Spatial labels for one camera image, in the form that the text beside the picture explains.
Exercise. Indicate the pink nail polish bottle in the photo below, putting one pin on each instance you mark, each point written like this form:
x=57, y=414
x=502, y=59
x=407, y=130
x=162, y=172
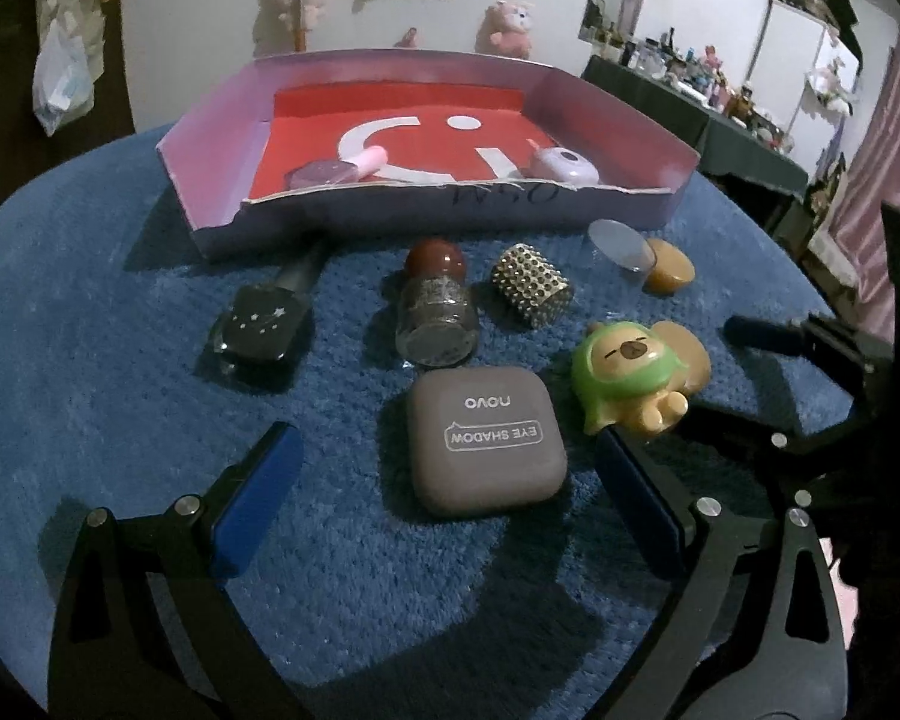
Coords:
x=321, y=173

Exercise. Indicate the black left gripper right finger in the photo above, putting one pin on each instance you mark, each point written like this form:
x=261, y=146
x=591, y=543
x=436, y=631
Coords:
x=750, y=627

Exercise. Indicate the grey eye shadow case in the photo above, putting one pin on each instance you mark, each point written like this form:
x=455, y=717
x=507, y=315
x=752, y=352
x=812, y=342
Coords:
x=483, y=439

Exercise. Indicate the dark cloth covered side table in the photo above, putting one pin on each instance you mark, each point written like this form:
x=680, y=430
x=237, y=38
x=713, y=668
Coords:
x=726, y=148

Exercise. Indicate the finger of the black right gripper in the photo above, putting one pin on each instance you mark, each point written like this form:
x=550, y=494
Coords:
x=848, y=356
x=818, y=472

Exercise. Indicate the small pink hanging figure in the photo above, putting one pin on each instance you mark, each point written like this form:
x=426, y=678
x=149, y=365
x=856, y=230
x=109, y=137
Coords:
x=409, y=39

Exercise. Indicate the white cabinet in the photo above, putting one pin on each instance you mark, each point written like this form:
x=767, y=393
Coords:
x=802, y=78

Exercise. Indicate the glitter bottle red round cap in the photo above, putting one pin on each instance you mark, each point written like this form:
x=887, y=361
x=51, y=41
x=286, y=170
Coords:
x=437, y=322

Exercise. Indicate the pink plush toy on wall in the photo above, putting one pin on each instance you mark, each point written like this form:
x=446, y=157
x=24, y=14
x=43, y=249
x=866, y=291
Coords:
x=510, y=24

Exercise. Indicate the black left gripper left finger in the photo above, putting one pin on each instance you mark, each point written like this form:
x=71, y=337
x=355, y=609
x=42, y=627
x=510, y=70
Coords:
x=144, y=626

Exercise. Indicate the pink curtain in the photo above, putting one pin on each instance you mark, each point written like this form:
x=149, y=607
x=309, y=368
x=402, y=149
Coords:
x=873, y=180

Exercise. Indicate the green hooded capybara toy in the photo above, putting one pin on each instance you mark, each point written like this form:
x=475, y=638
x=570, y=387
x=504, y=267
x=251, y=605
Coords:
x=636, y=378

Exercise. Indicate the pink cardboard tray red bottom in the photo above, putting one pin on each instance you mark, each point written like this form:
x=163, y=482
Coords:
x=457, y=130

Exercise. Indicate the lilac round compact device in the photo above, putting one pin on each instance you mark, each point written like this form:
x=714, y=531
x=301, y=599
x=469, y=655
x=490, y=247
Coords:
x=559, y=164

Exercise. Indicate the black star nail polish bottle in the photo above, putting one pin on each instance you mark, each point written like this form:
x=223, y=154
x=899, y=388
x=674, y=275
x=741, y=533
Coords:
x=269, y=326

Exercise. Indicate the dark wooden door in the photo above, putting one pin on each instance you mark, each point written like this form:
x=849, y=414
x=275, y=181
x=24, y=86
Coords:
x=25, y=150

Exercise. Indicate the white plastic bag hanging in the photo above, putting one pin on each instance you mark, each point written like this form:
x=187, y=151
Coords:
x=63, y=89

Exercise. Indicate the blue textured table cloth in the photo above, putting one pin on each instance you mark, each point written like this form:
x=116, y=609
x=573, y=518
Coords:
x=368, y=606

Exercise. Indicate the orange tipped stick on wall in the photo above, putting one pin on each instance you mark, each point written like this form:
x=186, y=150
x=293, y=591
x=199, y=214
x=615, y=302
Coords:
x=300, y=27

